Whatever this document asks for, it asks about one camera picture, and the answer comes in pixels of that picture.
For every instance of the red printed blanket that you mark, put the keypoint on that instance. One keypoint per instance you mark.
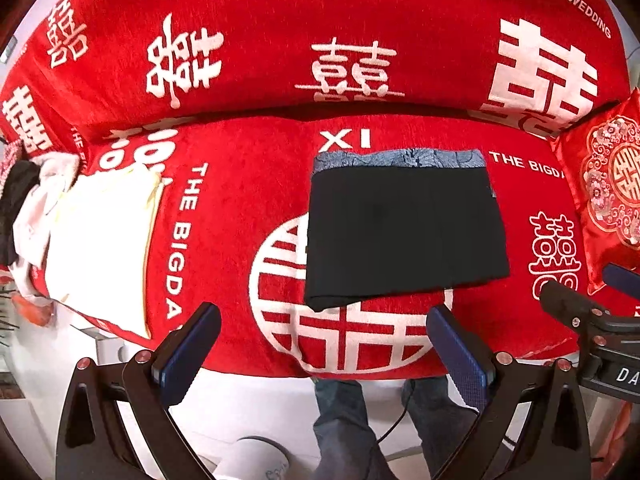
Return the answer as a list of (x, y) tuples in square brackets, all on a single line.
[(250, 85)]

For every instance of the black pants with grey waistband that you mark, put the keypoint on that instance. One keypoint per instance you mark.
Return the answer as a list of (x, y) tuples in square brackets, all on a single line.
[(400, 235)]

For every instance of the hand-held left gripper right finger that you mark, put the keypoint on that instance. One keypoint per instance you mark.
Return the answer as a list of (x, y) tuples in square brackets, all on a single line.
[(460, 360)]

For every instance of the black crumpled cloth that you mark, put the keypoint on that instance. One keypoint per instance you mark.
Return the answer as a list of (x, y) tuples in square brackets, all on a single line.
[(15, 200)]

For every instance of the red embroidered cushion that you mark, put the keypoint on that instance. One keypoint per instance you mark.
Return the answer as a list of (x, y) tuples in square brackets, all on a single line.
[(615, 185)]

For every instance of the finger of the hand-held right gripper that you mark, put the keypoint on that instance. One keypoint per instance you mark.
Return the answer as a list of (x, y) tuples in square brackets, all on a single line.
[(565, 302), (625, 282)]

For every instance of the white folded cloth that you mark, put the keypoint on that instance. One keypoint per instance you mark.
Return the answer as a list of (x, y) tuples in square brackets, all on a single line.
[(100, 240)]

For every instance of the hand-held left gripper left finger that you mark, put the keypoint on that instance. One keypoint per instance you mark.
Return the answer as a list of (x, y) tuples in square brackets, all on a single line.
[(187, 355)]

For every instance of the orange cloth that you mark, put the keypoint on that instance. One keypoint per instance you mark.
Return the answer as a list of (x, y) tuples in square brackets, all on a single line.
[(32, 310)]

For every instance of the person's right leg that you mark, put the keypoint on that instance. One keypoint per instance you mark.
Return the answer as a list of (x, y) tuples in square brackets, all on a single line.
[(440, 425)]

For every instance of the white crumpled garment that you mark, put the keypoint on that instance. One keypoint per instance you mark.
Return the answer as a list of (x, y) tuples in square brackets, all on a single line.
[(35, 220)]

